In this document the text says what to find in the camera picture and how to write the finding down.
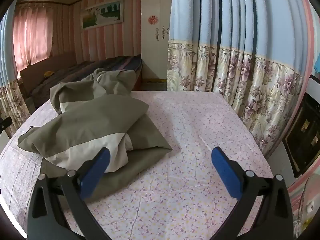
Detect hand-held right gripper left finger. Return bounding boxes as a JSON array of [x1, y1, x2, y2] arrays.
[[27, 147, 111, 240]]

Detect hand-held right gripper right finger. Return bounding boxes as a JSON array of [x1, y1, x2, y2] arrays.
[[211, 147, 293, 240]]

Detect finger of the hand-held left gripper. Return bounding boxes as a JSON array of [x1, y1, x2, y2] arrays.
[[0, 117, 12, 137]]

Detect grey and white garment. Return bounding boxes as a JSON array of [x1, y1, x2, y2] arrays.
[[17, 68, 173, 203]]

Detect pink floral bedsheet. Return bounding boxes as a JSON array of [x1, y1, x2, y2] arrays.
[[0, 90, 274, 240]]

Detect brown bed with headboard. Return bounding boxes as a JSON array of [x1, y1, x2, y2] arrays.
[[19, 51, 143, 108]]

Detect black water dispenser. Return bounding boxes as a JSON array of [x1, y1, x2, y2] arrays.
[[285, 74, 320, 179]]

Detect striped blanket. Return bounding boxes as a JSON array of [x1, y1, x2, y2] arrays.
[[32, 55, 143, 98]]

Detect pink curtain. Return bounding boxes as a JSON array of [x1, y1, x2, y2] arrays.
[[12, 4, 54, 73]]

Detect white wardrobe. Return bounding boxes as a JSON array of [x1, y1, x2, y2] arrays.
[[140, 0, 173, 80]]

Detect white cord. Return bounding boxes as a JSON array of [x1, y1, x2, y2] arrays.
[[295, 177, 309, 228]]

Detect framed wall picture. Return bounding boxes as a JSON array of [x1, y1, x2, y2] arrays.
[[81, 0, 124, 29]]

